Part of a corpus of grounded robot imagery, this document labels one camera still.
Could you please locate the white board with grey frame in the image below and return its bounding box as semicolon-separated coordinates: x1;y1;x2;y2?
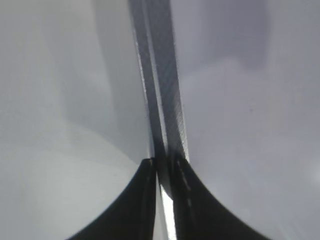
0;0;320;240

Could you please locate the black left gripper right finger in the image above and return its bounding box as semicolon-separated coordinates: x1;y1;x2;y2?
169;155;268;240

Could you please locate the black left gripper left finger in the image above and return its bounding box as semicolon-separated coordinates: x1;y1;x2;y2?
70;158;156;240

